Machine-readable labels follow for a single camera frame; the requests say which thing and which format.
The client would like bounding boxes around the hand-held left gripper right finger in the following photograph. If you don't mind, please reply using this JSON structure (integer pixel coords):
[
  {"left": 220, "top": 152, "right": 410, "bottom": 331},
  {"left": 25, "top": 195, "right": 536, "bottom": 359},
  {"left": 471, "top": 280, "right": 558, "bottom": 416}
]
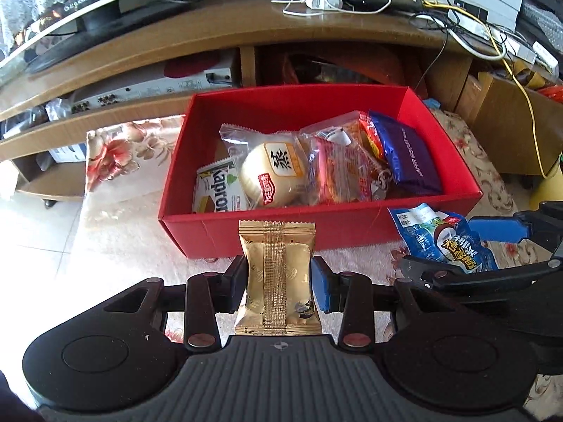
[{"left": 310, "top": 256, "right": 445, "bottom": 349}]

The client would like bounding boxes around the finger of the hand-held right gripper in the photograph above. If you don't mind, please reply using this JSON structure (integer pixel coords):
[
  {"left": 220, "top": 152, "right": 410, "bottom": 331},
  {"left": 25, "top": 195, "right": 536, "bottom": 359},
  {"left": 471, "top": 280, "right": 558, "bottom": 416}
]
[
  {"left": 468, "top": 201, "right": 563, "bottom": 251},
  {"left": 399, "top": 255, "right": 563, "bottom": 293}
]

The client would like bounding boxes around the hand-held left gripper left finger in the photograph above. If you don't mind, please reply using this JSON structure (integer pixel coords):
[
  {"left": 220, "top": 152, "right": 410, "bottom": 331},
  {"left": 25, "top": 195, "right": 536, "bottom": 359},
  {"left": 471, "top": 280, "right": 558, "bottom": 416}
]
[{"left": 106, "top": 255, "right": 248, "bottom": 352}]

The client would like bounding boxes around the gold snack packet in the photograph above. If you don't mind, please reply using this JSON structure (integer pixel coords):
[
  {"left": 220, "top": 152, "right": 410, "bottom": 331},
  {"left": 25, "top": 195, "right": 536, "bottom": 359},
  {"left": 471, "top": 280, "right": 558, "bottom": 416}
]
[{"left": 234, "top": 220, "right": 322, "bottom": 337}]

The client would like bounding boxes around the red cardboard box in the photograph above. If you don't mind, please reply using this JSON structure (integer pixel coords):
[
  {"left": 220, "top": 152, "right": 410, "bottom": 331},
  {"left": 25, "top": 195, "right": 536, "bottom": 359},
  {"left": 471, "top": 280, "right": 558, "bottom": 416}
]
[{"left": 158, "top": 85, "right": 485, "bottom": 260}]

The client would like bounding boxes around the blue candy packet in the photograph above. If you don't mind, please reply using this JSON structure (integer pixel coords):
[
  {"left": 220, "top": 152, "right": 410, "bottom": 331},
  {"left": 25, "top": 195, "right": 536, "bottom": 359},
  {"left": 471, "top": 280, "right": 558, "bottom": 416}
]
[{"left": 388, "top": 203, "right": 500, "bottom": 273}]

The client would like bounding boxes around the green white wafer packet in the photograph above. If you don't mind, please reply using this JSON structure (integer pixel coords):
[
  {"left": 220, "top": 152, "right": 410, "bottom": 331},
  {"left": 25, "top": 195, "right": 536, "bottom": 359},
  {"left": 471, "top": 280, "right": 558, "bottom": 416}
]
[{"left": 192, "top": 157, "right": 251, "bottom": 214}]

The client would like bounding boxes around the dark blue wafer packet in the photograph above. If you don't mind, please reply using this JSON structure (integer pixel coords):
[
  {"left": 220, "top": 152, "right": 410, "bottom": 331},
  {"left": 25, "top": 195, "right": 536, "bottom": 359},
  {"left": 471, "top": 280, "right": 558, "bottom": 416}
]
[{"left": 368, "top": 111, "right": 443, "bottom": 194}]

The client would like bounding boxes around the pink clear snack packet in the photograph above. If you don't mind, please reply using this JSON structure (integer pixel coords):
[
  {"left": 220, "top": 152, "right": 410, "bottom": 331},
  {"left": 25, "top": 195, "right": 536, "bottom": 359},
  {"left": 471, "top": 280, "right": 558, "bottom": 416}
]
[{"left": 308, "top": 134, "right": 383, "bottom": 205}]

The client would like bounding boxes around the clear bun packet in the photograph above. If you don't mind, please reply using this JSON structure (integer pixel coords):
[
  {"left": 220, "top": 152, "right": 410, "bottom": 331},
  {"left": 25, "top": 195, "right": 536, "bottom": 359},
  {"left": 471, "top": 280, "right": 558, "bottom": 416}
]
[{"left": 220, "top": 123, "right": 311, "bottom": 209}]

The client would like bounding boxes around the white packet with red label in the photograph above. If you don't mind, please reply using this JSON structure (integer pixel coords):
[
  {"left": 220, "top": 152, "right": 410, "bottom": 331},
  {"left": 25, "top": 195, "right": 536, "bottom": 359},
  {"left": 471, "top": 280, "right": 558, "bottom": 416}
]
[{"left": 372, "top": 165, "right": 394, "bottom": 200}]

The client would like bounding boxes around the red chips packet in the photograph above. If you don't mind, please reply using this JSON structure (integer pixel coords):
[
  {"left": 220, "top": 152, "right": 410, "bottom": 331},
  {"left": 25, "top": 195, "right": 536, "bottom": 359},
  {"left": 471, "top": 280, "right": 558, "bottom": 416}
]
[{"left": 358, "top": 112, "right": 392, "bottom": 163}]

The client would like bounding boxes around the orange snack packet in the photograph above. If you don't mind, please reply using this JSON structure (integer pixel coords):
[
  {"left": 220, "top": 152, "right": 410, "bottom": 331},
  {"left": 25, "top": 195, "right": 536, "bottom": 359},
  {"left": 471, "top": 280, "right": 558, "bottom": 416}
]
[{"left": 299, "top": 112, "right": 374, "bottom": 146}]

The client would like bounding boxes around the floral tablecloth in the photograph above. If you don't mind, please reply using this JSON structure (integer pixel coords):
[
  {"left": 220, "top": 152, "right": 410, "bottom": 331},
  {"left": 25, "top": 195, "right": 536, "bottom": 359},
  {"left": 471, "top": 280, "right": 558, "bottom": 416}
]
[{"left": 83, "top": 108, "right": 563, "bottom": 422}]

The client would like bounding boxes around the white power strip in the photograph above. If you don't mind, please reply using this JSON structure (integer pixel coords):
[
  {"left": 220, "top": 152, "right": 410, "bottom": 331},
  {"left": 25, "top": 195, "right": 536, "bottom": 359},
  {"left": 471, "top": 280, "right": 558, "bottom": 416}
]
[{"left": 453, "top": 6, "right": 552, "bottom": 69}]

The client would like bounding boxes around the blue white box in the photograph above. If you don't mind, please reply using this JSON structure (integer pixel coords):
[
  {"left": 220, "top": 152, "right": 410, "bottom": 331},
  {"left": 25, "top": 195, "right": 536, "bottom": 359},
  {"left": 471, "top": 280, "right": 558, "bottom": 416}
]
[{"left": 48, "top": 143, "right": 87, "bottom": 164}]

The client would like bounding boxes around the white media player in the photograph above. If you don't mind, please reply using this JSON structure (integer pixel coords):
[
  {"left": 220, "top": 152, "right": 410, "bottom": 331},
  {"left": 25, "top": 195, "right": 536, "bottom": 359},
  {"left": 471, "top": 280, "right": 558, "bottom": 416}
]
[{"left": 70, "top": 50, "right": 242, "bottom": 115}]

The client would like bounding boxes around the orange plastic bag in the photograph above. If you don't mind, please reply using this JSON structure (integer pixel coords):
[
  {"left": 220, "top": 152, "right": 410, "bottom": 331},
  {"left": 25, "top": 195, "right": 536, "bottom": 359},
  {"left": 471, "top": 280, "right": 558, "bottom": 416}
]
[{"left": 281, "top": 50, "right": 405, "bottom": 86}]

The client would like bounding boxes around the dark red pouch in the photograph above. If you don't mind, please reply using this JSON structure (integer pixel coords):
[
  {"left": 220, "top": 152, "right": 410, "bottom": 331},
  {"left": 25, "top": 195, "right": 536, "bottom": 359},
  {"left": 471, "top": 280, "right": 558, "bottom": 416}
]
[{"left": 164, "top": 53, "right": 221, "bottom": 80}]

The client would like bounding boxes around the clear plastic bag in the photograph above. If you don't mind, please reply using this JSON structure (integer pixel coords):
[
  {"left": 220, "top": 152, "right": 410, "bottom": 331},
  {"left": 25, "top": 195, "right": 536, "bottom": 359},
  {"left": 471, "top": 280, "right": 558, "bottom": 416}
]
[{"left": 44, "top": 99, "right": 75, "bottom": 121}]

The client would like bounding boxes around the dark cloth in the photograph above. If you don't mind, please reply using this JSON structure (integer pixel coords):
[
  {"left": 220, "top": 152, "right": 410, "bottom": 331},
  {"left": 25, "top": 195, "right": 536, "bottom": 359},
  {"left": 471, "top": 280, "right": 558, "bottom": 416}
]
[{"left": 0, "top": 371, "right": 33, "bottom": 422}]

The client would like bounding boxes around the wooden TV stand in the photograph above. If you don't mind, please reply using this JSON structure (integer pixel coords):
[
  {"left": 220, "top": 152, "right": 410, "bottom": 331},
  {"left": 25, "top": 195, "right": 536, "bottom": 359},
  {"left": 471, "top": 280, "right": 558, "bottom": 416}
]
[{"left": 0, "top": 0, "right": 563, "bottom": 205}]

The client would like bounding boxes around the black television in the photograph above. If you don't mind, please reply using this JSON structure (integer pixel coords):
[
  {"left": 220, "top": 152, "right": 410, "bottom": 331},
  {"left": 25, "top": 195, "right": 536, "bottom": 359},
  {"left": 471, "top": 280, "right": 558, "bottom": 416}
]
[{"left": 0, "top": 0, "right": 300, "bottom": 75}]

